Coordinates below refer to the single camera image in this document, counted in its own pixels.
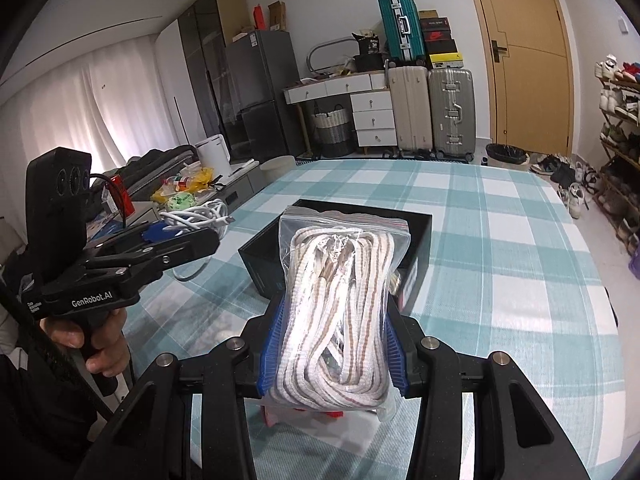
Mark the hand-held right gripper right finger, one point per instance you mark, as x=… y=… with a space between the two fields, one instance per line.
x=398 y=360

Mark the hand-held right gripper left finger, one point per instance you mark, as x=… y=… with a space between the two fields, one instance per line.
x=270 y=355

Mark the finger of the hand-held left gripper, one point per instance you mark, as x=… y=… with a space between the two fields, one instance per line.
x=162 y=234
x=185 y=250

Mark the black storage box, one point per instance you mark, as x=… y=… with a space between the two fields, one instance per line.
x=265 y=265

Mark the person's left forearm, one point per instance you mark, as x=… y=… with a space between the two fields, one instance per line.
x=45 y=420

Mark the person's left hand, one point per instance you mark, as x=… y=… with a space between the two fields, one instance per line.
x=107 y=350

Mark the green packet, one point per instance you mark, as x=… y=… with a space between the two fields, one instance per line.
x=181 y=202

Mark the yellow plastic bag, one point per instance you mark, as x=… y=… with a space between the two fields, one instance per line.
x=200 y=180

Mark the grey low cabinet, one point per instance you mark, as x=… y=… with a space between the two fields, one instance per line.
x=245 y=185

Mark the white appliance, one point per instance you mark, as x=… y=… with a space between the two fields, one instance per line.
x=212 y=155

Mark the white curtain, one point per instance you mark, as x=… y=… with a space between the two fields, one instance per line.
x=100 y=110

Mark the white round bin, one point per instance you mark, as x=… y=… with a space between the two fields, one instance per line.
x=279 y=170

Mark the teal checked blanket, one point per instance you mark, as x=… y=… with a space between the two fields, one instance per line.
x=500 y=270

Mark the dark glass cabinet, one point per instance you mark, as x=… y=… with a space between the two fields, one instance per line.
x=210 y=60

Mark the grey refrigerator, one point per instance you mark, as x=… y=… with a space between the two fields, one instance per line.
x=265 y=85

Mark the woven laundry basket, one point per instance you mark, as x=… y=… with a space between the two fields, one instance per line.
x=331 y=132

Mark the black trash bin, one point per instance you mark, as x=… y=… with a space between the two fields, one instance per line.
x=506 y=155

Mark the white drawer desk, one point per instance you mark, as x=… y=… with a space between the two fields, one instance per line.
x=372 y=110

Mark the brown cardboard box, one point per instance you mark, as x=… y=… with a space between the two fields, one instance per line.
x=277 y=16

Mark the group of shoes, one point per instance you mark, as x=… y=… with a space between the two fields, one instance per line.
x=567 y=180

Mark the beige suitcase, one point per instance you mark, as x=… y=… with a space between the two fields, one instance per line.
x=409 y=110

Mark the silver suitcase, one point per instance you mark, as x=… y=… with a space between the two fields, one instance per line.
x=451 y=112

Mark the black paper bag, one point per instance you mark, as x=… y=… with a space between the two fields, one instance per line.
x=369 y=45

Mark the wooden shoe rack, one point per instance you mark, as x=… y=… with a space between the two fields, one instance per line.
x=620 y=160

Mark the teal suitcase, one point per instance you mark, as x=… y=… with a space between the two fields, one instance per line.
x=397 y=30

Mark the black shoe box red logo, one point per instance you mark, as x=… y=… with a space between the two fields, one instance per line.
x=438 y=35

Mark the wooden door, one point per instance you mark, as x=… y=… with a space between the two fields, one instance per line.
x=530 y=60

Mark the tan shoe box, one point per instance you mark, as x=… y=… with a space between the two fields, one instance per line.
x=429 y=14

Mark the oval chrome frame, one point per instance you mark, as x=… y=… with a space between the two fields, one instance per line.
x=320 y=47

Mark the wall switch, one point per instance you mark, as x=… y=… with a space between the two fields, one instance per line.
x=623 y=25

